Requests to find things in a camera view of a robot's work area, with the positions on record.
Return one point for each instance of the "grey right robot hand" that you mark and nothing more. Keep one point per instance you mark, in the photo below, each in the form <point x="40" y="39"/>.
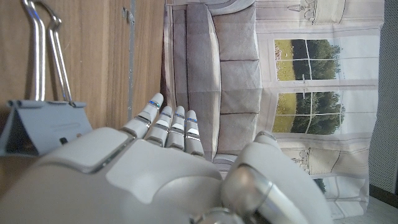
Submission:
<point x="140" y="186"/>

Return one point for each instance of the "black binder clip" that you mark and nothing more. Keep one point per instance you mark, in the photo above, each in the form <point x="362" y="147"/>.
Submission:
<point x="46" y="124"/>

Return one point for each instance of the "grey tape outline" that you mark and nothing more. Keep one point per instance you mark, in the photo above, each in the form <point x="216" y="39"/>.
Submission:
<point x="132" y="62"/>

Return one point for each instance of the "printed living room backdrop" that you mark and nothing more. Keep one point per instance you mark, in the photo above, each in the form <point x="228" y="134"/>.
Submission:
<point x="236" y="77"/>

